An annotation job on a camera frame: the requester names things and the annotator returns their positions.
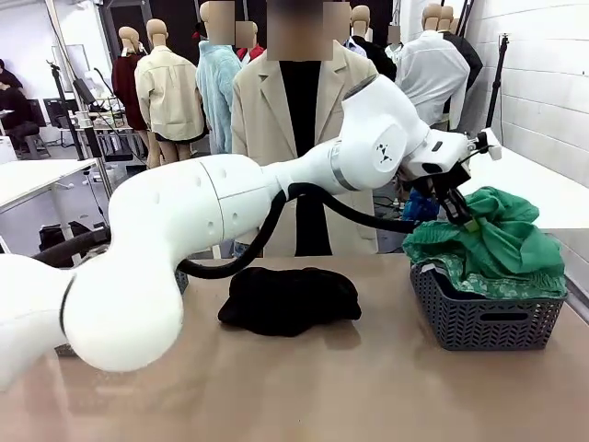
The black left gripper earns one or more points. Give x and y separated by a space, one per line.
462 175

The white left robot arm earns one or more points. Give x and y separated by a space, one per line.
184 207

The blue crumpled cloth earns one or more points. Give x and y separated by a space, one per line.
416 205

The large white table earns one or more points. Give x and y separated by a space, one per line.
529 184

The grey plastic woven basket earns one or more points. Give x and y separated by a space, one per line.
182 281
483 322

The tall black light stand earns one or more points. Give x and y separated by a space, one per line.
494 92

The mannequin in black coat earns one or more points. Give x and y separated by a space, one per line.
469 55

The mannequin in black jacket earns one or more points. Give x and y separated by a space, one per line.
379 64

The person in beige blazer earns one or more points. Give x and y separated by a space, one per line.
267 115

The mannequin in light blue shirt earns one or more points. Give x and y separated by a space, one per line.
214 92

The mannequin in cream jacket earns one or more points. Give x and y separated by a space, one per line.
170 92

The slanted metal pole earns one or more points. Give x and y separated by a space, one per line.
105 179

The mannequin in maroon top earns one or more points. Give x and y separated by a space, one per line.
124 87

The black tablet on stand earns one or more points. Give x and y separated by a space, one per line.
83 92

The black computer monitor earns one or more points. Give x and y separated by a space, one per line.
57 112

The black tripod stand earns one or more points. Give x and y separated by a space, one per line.
57 92

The seated person in black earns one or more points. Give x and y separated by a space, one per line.
11 106

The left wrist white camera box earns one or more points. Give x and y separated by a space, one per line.
495 152

